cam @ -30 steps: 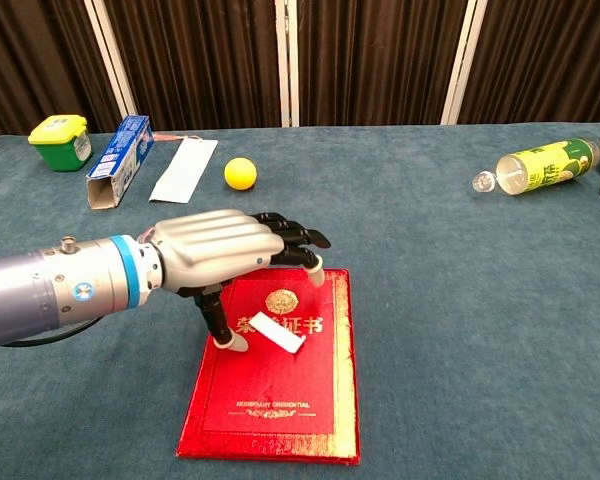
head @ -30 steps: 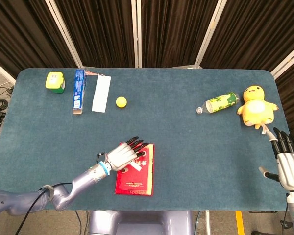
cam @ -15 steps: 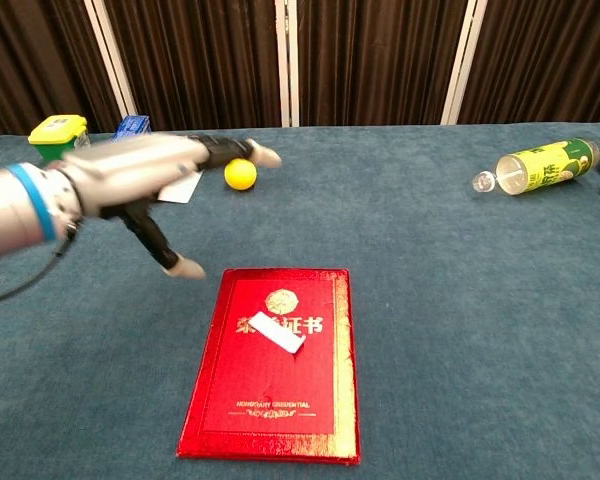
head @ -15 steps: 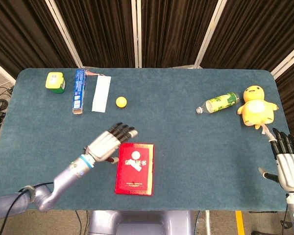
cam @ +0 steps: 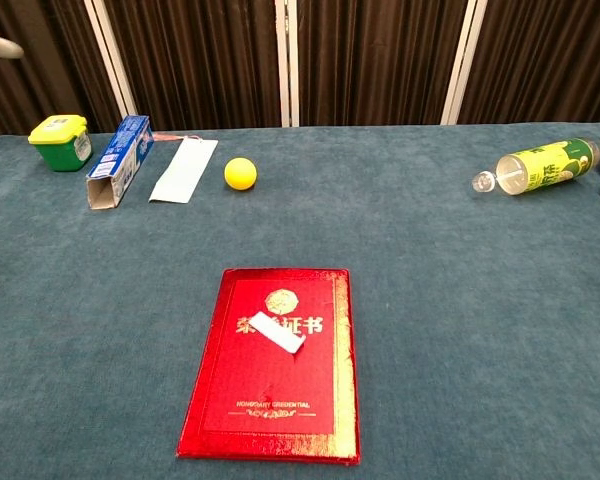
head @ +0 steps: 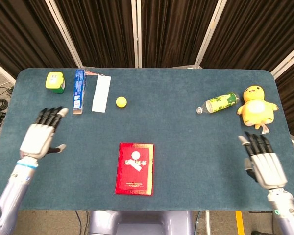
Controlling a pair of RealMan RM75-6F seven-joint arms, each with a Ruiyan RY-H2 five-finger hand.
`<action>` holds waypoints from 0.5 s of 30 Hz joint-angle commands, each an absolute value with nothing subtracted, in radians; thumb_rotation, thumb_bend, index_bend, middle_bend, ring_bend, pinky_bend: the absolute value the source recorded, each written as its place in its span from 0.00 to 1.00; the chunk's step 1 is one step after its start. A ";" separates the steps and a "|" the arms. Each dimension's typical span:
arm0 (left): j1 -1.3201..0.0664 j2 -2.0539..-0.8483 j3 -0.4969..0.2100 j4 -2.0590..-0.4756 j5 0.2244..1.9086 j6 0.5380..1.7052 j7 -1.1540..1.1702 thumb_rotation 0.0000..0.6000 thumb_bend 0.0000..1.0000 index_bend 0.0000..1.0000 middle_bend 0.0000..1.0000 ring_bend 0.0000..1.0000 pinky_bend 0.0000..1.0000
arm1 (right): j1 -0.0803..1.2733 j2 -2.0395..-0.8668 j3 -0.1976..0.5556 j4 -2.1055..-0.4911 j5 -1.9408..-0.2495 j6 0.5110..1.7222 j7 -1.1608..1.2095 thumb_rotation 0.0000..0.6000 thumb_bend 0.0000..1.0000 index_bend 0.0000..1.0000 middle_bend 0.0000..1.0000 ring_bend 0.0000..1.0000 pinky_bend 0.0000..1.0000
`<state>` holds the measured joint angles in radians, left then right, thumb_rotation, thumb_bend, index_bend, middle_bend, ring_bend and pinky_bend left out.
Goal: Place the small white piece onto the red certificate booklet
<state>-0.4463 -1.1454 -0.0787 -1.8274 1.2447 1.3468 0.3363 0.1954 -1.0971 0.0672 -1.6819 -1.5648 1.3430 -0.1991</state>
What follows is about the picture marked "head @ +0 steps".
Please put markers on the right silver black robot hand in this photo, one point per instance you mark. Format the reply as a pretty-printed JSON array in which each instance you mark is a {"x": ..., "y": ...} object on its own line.
[{"x": 267, "y": 164}]

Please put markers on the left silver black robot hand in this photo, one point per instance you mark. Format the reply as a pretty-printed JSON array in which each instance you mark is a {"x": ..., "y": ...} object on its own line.
[{"x": 38, "y": 139}]

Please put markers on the red certificate booklet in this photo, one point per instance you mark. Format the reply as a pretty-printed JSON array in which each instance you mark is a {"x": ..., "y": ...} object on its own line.
[{"x": 134, "y": 171}]

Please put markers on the yellow plush chick toy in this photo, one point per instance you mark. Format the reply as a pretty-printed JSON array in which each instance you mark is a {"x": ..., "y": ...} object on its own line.
[{"x": 256, "y": 107}]

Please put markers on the green container with yellow lid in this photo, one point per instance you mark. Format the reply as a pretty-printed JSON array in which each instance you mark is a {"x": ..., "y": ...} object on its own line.
[{"x": 55, "y": 82}]

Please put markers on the blue toothpaste box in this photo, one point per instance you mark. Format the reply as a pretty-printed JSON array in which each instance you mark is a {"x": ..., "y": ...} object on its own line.
[{"x": 79, "y": 91}]

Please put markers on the plastic bottle with green label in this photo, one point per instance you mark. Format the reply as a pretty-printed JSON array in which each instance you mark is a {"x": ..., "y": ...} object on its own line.
[{"x": 220, "y": 101}]

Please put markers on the white paper bookmark with tassel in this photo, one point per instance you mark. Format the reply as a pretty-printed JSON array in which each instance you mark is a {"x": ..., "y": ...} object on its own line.
[{"x": 101, "y": 94}]

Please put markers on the teal table cloth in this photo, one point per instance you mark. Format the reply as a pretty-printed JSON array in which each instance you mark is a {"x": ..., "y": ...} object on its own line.
[{"x": 186, "y": 147}]

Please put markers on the yellow ball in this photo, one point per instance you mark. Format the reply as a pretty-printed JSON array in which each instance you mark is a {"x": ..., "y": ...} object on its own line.
[{"x": 121, "y": 101}]

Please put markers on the dark brown folding screen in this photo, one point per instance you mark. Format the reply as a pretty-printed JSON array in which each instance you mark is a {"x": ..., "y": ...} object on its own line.
[{"x": 105, "y": 29}]

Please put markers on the silver robot torso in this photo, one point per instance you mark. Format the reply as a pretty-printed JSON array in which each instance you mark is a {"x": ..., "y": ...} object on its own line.
[{"x": 139, "y": 222}]

